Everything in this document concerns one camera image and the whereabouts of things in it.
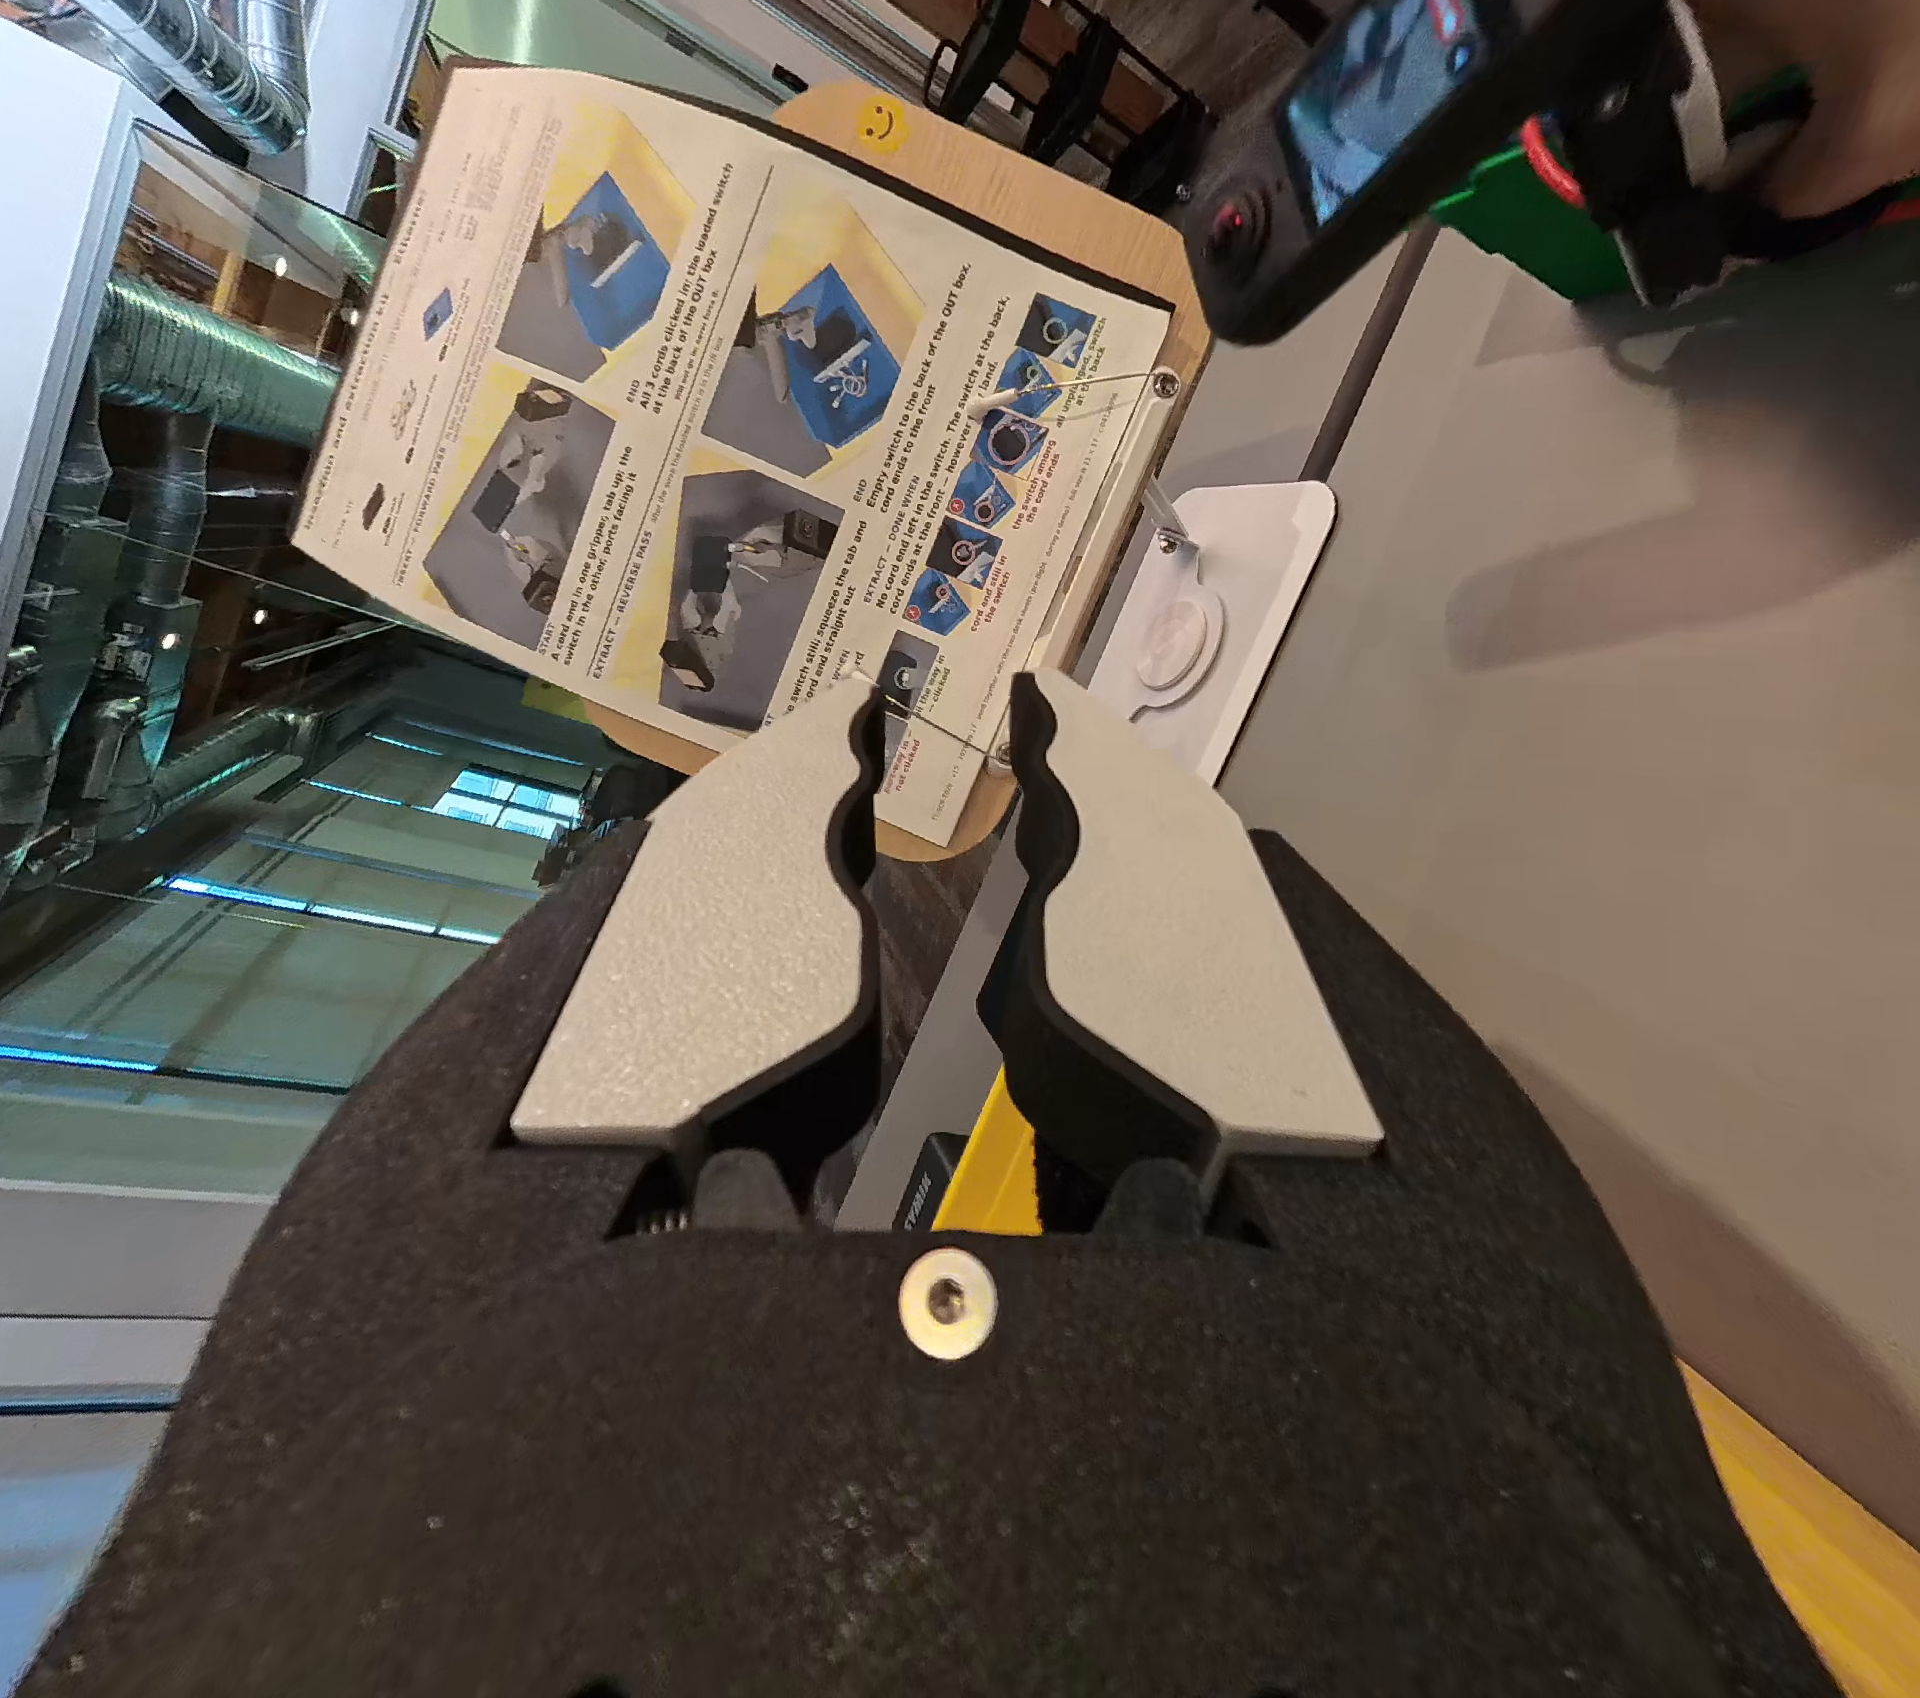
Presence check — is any green plastic bin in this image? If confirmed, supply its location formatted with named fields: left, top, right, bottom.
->
left=1433, top=69, right=1920, bottom=305

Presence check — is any white stand base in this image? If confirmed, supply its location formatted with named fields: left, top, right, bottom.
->
left=1082, top=480, right=1340, bottom=787

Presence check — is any yellow plastic bin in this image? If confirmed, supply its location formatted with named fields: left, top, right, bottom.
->
left=930, top=1068, right=1920, bottom=1698

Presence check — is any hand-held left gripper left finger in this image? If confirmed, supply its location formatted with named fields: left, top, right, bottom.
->
left=510, top=682, right=888, bottom=1152

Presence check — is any printed instruction sheet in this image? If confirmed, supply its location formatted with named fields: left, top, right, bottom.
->
left=292, top=62, right=1181, bottom=851

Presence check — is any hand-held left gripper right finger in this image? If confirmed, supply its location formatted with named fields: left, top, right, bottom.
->
left=994, top=671, right=1386, bottom=1159

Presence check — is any black power adapter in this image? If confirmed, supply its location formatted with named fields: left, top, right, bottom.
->
left=884, top=1127, right=979, bottom=1235

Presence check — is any glass partition wall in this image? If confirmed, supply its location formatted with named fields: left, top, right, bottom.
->
left=0, top=122, right=632, bottom=1100

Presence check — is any black metal rack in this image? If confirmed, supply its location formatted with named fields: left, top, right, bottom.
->
left=922, top=0, right=1211, bottom=207

